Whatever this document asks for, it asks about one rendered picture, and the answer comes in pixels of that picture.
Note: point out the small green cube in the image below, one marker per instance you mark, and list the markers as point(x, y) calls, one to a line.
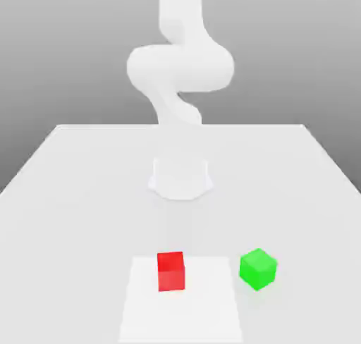
point(257, 269)

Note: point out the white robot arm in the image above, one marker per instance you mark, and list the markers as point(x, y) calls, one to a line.
point(180, 67)

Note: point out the small red cube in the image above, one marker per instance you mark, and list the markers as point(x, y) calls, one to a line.
point(171, 271)

